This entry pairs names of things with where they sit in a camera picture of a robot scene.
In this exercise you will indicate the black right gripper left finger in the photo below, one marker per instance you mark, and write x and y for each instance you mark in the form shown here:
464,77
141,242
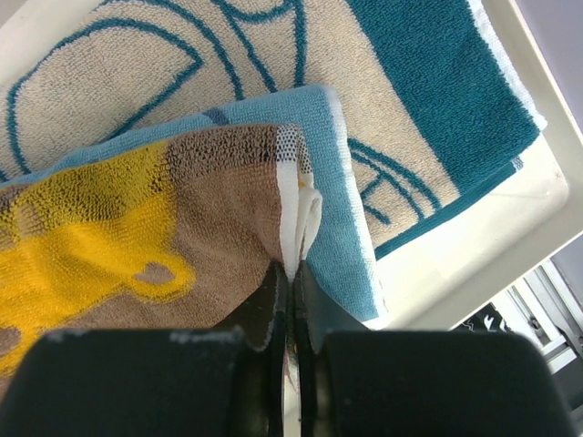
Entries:
222,381

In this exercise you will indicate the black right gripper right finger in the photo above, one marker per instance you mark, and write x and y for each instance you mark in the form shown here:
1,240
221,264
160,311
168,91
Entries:
360,382

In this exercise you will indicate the dark blue towel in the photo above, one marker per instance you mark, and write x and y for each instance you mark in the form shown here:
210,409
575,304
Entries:
342,257

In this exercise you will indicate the yellow towel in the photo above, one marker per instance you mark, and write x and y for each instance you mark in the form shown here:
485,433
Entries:
172,234

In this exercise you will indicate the teal beige Doraemon towel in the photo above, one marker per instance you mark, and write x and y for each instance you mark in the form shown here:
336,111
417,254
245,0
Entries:
436,114

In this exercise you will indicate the white square tray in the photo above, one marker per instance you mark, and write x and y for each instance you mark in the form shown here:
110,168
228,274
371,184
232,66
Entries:
435,281

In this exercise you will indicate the aluminium frame rail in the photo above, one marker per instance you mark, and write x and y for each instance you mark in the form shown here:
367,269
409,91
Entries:
541,307

